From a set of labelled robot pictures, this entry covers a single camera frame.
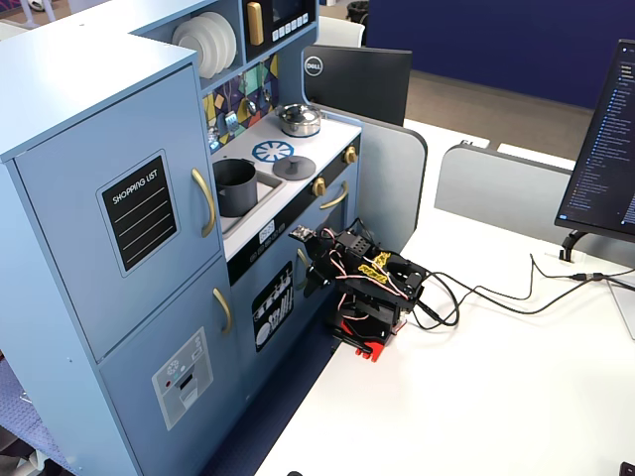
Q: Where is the monitor with lit screen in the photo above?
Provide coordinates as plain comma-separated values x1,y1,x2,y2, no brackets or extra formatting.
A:
553,38,635,245

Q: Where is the blue wooden toy kitchen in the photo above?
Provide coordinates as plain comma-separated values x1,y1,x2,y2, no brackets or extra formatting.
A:
0,0,364,476

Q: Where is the fridge door with shopping list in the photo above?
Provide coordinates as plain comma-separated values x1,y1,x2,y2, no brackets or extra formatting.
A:
13,62,223,363

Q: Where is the gray cylindrical recipient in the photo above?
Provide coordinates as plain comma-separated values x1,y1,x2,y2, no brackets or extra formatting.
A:
211,157,260,219

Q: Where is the steel ladle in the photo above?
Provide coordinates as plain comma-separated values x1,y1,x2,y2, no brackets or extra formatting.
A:
244,73,260,118

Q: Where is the gold oven door handle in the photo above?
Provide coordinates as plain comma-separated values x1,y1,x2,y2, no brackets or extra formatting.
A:
319,180,350,211

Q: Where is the black Dell monitor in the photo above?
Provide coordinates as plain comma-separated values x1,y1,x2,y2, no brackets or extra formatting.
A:
302,44,414,128

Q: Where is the small wrist camera board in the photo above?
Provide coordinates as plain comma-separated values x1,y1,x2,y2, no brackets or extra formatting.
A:
288,223,318,245

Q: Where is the red robot base mount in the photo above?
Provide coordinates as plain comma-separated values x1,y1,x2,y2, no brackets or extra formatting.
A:
340,321,409,365

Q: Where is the gray flat device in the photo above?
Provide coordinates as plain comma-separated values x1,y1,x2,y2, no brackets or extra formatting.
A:
606,270,635,341

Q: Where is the white office chair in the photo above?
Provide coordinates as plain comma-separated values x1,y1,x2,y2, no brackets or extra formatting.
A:
317,15,367,50

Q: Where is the gold freezer door handle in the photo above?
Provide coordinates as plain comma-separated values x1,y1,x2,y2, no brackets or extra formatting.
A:
212,287,234,335

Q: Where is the steel pot lid black knob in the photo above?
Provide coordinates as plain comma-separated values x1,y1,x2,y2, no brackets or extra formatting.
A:
275,102,321,126

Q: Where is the gold fridge door handle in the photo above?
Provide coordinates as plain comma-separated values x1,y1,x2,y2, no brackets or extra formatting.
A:
190,167,217,239

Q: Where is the black cable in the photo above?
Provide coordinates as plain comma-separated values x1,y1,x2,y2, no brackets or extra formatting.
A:
414,253,579,331
421,267,635,318

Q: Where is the black monitor stand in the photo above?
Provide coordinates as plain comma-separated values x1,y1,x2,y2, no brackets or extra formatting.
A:
559,228,597,263

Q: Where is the gray round lid with knob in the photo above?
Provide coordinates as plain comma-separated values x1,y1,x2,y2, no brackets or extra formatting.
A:
271,154,318,181

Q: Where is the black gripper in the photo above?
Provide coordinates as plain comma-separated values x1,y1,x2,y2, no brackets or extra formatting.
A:
303,227,371,299

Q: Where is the gold dishwasher door handle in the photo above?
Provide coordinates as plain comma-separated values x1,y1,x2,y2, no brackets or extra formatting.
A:
295,247,311,292

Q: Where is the white toy plate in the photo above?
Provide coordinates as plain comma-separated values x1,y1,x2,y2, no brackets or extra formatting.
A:
211,11,239,70
195,13,231,75
171,18,215,79

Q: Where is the shiny steel pot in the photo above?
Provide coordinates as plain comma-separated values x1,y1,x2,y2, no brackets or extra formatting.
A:
275,102,322,139

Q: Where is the blue office partition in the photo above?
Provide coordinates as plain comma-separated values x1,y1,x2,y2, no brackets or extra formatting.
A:
364,0,635,108

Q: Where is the gray toy sink basin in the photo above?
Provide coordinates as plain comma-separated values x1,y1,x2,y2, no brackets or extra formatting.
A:
217,174,285,237

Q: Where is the black toy microwave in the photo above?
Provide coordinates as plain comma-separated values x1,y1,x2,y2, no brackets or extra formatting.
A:
241,0,319,63

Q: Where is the gray desk divider panel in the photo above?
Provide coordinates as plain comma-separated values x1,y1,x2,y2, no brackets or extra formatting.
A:
433,143,635,260
317,106,430,260

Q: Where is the steel slotted spatula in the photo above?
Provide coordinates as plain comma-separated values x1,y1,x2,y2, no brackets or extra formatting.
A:
222,81,240,138

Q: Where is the freezer door with ice dispenser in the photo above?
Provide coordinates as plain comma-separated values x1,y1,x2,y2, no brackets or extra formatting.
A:
97,257,245,476

